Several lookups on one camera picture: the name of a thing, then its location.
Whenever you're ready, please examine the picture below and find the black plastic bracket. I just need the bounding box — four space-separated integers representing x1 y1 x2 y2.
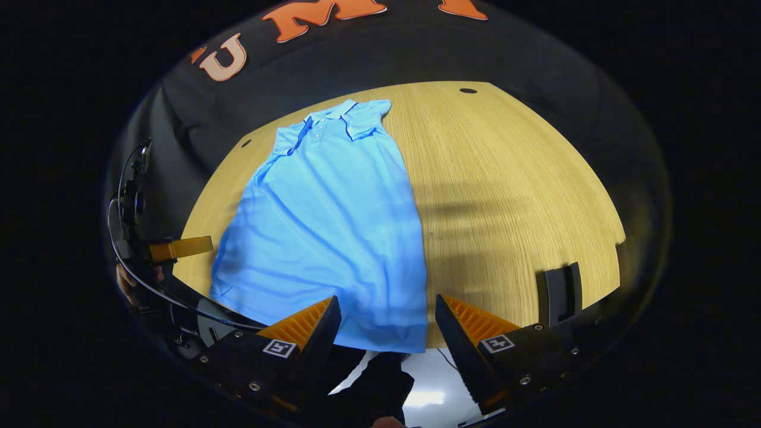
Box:
537 262 583 326

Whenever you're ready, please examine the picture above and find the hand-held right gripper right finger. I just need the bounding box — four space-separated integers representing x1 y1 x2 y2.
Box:
435 294 589 416

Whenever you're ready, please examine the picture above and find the light blue T-shirt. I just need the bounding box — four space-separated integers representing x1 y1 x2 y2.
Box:
209 99 430 353

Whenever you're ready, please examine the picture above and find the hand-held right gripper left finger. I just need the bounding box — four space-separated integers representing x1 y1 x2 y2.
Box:
190 295 342 418

